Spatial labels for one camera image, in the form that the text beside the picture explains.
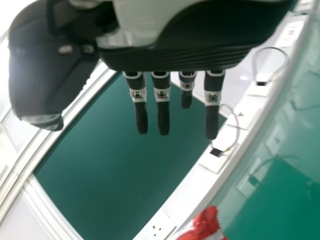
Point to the small black plug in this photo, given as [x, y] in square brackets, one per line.
[261, 83]
[217, 153]

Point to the red biscuit packet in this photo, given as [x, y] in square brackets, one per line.
[205, 225]

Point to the white socket strip rail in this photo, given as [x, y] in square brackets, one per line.
[250, 120]

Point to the white grooved frame profile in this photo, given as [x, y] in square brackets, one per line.
[37, 155]

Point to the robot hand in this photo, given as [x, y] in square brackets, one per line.
[175, 37]

